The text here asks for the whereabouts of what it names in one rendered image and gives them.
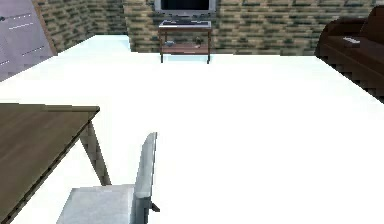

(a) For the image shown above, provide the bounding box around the brown television stand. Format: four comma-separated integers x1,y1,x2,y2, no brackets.
157,19,213,65

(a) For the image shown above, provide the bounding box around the grey television set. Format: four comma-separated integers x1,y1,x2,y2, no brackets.
153,0,218,17

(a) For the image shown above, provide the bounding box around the grey chair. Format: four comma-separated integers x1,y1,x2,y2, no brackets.
55,131,161,224

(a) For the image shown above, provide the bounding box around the brown wooden table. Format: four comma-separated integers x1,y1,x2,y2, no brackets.
0,102,112,224

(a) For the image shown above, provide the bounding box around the dark brown sofa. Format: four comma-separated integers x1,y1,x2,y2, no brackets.
314,4,384,101

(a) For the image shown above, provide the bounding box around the grey room door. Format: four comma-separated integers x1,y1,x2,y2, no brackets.
0,0,56,83

